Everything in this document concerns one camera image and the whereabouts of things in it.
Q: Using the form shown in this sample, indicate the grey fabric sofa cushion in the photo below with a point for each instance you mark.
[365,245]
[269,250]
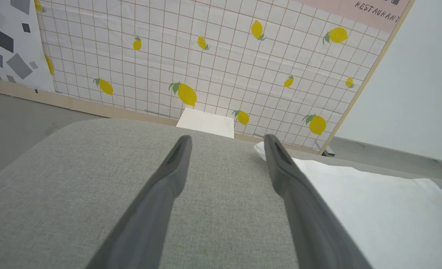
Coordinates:
[75,186]

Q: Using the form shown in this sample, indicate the grey metal foot bracket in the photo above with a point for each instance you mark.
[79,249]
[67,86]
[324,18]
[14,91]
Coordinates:
[328,150]

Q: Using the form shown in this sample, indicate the grey geometric print backdrop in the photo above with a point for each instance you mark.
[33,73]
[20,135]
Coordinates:
[8,45]

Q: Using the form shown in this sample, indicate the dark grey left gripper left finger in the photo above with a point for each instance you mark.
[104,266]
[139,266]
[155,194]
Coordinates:
[150,216]

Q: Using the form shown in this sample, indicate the white rectangular pillar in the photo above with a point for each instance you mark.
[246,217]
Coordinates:
[206,122]

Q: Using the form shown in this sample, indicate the light wooden frame post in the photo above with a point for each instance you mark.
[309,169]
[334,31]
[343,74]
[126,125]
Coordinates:
[370,71]

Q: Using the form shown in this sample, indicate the lemon print grid backdrop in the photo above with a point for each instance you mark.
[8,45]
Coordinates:
[224,67]

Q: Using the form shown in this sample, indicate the blue and white garment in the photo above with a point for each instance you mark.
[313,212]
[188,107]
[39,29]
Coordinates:
[374,216]

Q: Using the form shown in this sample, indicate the pink restaurant poster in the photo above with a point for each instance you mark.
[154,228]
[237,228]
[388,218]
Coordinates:
[367,9]

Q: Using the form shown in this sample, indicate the light wooden baseboard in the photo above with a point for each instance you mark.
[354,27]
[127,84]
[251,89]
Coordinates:
[86,106]

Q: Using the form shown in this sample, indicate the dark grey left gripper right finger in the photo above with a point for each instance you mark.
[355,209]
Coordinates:
[307,216]

